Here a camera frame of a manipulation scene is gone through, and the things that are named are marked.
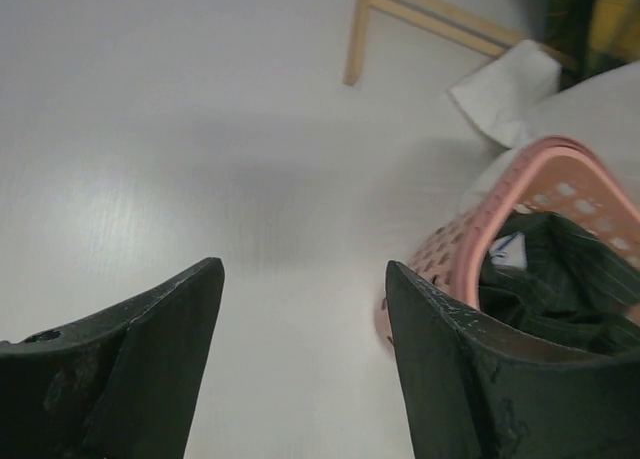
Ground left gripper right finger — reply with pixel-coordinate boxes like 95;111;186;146
386;261;639;458

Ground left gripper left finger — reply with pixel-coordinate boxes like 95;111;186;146
1;258;224;458

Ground dark pinstriped shirt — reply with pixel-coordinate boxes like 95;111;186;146
478;213;639;356

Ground white shirt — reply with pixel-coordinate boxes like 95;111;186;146
449;40;640;211

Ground white shirt price tag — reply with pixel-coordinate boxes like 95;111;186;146
489;232;528;270

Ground yellow plaid shirt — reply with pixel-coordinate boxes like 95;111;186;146
545;0;639;81

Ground pink plastic basket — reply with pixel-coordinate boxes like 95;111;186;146
374;135;640;350

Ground wooden clothes rack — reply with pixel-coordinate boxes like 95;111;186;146
343;0;578;86

